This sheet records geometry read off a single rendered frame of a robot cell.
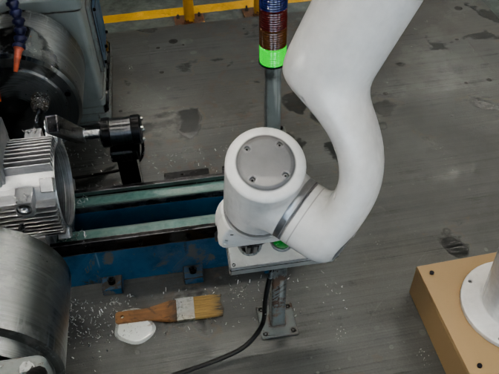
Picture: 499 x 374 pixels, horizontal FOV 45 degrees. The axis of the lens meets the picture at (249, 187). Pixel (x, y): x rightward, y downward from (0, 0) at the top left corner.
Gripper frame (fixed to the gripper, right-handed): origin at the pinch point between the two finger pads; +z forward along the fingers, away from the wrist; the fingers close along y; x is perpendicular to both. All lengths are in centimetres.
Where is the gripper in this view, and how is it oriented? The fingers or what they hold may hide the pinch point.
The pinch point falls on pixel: (250, 240)
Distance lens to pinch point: 90.9
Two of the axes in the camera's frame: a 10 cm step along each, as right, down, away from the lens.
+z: -0.5, 3.4, 9.4
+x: 1.5, 9.3, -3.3
